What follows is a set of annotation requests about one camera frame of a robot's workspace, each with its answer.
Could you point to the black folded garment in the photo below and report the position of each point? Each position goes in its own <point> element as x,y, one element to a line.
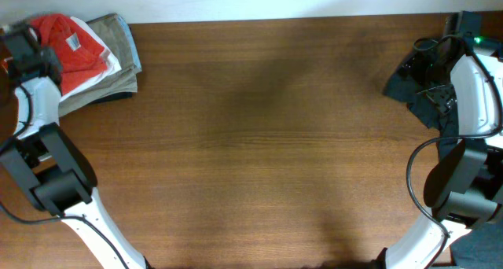
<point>113,97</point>

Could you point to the red orange t-shirt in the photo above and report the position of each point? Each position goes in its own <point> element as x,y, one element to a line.
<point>53,29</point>

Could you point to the dark navy garment pile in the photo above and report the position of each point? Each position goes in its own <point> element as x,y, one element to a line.
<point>424,104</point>

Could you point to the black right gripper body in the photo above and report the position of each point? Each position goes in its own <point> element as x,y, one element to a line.
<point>435,86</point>

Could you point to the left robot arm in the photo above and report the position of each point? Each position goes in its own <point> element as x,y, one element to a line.
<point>45,164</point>

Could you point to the light blue folded garment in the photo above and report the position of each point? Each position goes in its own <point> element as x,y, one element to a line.
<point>134,52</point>

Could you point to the olive folded garment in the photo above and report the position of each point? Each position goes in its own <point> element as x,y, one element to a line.
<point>119,80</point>

